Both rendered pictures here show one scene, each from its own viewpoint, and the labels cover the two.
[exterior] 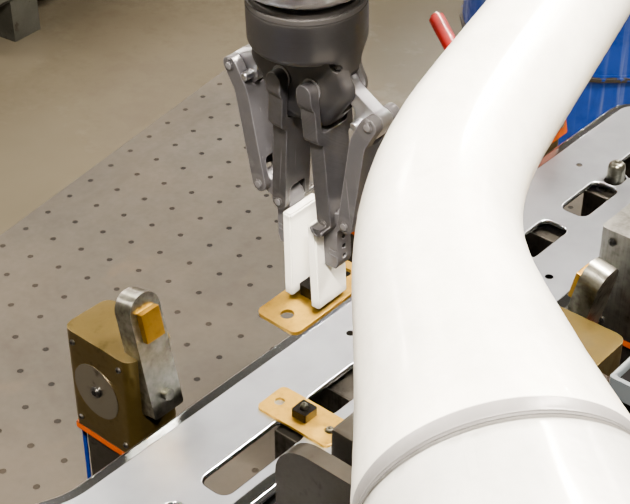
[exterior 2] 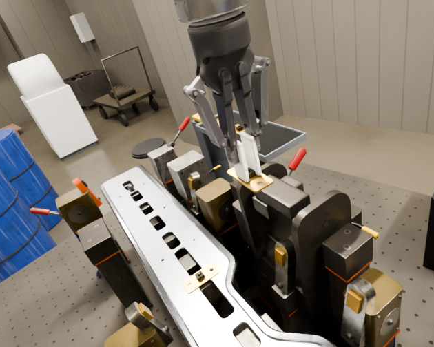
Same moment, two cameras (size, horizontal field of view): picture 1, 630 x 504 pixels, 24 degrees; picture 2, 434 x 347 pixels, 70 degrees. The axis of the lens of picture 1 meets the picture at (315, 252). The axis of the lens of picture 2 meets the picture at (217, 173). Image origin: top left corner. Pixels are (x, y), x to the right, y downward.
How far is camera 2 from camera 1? 0.85 m
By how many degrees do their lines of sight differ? 53
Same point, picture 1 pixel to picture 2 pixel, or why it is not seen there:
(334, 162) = (249, 101)
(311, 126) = (246, 83)
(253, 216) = (19, 334)
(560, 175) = (121, 200)
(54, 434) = not seen: outside the picture
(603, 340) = (219, 181)
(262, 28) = (234, 31)
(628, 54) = (23, 233)
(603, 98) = (28, 248)
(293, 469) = (304, 224)
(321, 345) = (164, 269)
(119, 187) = not seen: outside the picture
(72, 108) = not seen: outside the picture
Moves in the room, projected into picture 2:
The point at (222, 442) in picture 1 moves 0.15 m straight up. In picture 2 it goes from (203, 308) to (180, 258)
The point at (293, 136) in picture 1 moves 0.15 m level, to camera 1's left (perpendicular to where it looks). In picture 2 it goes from (229, 106) to (192, 166)
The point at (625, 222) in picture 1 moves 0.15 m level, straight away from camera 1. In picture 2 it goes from (177, 167) to (143, 164)
